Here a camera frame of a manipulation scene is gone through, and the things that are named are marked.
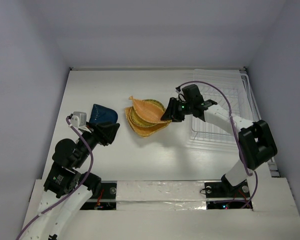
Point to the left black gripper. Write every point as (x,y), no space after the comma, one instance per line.
(105,134)

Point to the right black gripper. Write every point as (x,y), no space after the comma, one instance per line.
(176,110)

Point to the blue triangular plate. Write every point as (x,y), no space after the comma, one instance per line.
(101,114)

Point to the round woven bamboo plate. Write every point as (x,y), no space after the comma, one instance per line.
(136,120)

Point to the fish-shaped bamboo plate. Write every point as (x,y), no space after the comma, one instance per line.
(147,111)

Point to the triangular woven bamboo plate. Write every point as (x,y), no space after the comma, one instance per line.
(143,131)

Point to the green-rimmed round bamboo plate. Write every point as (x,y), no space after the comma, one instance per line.
(157,103)

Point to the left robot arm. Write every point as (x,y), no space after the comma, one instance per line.
(70,182)

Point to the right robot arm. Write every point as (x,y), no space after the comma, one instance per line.
(254,139)

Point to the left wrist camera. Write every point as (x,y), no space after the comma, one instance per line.
(77,119)

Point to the clear wire dish rack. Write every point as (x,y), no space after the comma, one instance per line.
(228,88)

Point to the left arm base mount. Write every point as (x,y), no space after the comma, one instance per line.
(105,200)

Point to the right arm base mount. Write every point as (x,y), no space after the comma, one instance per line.
(218,198)

